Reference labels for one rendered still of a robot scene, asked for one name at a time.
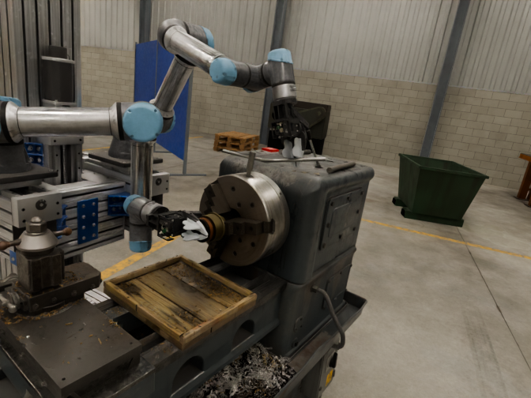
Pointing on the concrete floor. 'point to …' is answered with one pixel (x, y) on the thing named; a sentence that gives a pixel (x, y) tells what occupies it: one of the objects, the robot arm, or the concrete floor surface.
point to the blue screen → (148, 91)
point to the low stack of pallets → (235, 141)
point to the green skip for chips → (436, 189)
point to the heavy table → (525, 182)
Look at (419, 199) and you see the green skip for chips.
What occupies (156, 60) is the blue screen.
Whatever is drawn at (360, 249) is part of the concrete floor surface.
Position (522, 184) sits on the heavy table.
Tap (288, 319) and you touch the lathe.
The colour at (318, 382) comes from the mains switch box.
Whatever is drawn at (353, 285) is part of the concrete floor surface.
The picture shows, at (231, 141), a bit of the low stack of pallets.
